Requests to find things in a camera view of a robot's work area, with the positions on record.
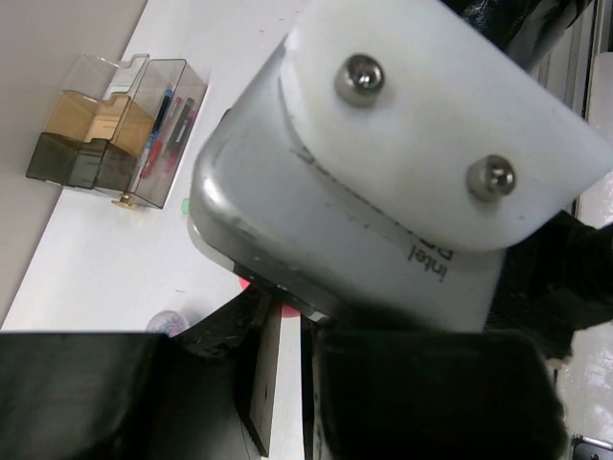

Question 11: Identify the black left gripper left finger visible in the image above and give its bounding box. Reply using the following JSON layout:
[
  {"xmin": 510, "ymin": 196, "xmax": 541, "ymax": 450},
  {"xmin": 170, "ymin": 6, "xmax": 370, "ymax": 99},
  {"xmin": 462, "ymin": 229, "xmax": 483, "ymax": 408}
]
[{"xmin": 1, "ymin": 289, "xmax": 272, "ymax": 459}]

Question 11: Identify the clear paper clip jar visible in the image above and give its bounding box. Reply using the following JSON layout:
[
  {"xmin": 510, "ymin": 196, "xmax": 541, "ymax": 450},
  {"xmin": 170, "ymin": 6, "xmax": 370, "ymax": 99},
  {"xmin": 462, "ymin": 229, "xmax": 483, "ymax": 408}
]
[{"xmin": 146, "ymin": 310, "xmax": 190, "ymax": 337}]

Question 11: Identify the red gel pen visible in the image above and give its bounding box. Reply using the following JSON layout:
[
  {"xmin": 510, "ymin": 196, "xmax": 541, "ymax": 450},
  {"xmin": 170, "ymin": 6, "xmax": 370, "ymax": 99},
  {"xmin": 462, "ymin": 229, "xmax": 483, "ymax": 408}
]
[{"xmin": 139, "ymin": 140, "xmax": 166, "ymax": 179}]

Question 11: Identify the green highlighter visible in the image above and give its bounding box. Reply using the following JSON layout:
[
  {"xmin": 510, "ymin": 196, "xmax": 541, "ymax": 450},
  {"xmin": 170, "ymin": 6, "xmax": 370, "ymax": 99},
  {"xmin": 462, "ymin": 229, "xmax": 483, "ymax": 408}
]
[{"xmin": 181, "ymin": 198, "xmax": 190, "ymax": 216}]

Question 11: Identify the pink capped eraser tube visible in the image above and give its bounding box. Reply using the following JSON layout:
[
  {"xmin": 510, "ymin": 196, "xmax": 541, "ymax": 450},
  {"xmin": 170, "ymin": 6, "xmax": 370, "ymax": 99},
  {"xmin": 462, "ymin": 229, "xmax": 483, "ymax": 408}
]
[{"xmin": 238, "ymin": 278, "xmax": 301, "ymax": 318}]

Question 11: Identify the clear stationery organizer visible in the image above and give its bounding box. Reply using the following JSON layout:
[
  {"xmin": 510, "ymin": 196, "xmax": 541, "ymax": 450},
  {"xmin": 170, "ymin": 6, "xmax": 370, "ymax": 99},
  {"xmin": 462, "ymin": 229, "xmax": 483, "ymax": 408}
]
[{"xmin": 26, "ymin": 54, "xmax": 208, "ymax": 209}]

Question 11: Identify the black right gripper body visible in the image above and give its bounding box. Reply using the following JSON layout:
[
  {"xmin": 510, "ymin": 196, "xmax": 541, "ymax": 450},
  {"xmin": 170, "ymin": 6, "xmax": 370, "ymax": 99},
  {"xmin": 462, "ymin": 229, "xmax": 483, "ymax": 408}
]
[{"xmin": 485, "ymin": 211, "xmax": 612, "ymax": 359}]

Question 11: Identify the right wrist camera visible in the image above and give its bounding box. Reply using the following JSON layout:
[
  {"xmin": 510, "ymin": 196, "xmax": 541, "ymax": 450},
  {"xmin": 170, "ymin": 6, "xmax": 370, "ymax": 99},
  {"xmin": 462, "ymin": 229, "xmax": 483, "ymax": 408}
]
[{"xmin": 188, "ymin": 1, "xmax": 612, "ymax": 332}]

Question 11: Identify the blue ink pen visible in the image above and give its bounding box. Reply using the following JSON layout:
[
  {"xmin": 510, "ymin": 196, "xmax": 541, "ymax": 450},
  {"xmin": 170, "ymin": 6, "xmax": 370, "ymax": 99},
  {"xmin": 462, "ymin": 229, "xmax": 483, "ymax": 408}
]
[{"xmin": 143, "ymin": 88, "xmax": 173, "ymax": 165}]

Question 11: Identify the black ink pen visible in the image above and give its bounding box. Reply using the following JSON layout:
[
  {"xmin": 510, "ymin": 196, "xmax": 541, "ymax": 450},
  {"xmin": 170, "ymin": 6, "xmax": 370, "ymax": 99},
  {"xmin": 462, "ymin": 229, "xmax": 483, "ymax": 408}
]
[{"xmin": 168, "ymin": 98, "xmax": 194, "ymax": 152}]

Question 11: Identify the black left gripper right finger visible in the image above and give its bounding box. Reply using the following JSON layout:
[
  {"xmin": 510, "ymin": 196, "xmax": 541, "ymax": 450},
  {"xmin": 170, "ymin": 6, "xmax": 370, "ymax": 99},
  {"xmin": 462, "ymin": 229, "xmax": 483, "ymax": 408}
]
[{"xmin": 301, "ymin": 319, "xmax": 569, "ymax": 459}]

